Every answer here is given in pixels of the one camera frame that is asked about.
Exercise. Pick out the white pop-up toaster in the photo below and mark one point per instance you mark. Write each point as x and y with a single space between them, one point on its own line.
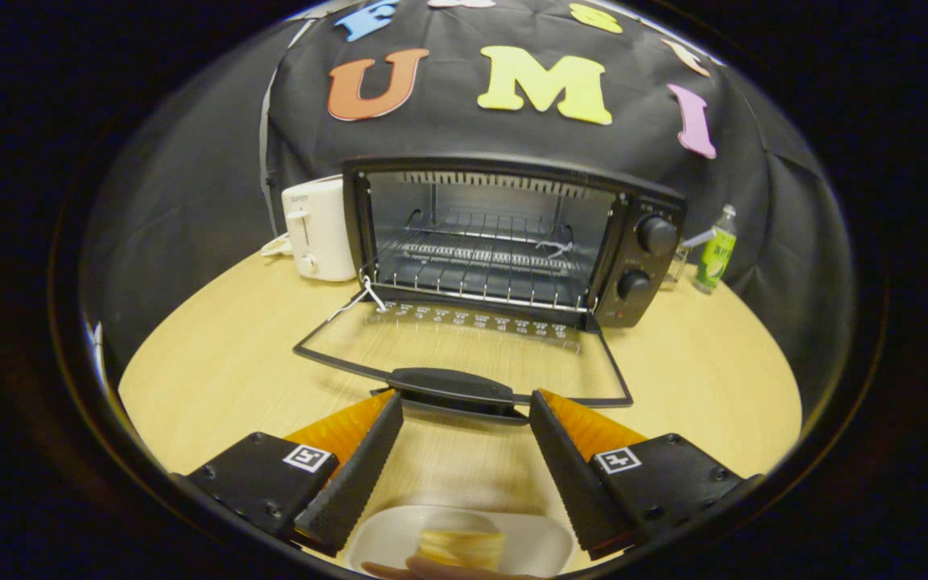
323 234

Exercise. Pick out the cream layered bread roll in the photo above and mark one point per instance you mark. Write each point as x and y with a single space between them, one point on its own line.
460 548

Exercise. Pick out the small white tray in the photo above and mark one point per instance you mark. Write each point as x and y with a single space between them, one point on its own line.
275 246

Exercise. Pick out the green label drink bottle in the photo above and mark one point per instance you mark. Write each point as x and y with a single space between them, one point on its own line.
714 258

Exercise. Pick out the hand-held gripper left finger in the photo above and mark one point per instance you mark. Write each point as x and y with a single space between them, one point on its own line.
363 475

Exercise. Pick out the black toaster oven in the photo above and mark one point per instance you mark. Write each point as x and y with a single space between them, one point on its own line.
649 274

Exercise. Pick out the white oval dish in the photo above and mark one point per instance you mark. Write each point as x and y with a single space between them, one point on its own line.
536 544

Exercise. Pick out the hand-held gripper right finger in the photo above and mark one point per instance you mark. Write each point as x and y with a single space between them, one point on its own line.
573 475

